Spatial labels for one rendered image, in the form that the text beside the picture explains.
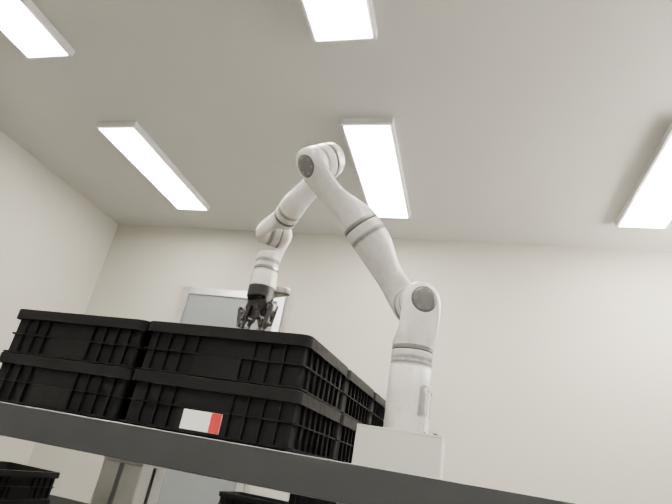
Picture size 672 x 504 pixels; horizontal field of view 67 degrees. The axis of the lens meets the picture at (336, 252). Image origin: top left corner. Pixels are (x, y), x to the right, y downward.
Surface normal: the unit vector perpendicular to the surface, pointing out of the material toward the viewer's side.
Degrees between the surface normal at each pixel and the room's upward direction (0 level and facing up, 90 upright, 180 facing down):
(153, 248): 90
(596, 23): 180
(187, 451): 90
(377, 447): 90
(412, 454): 90
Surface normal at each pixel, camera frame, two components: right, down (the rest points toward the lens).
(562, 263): -0.22, -0.43
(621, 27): -0.17, 0.90
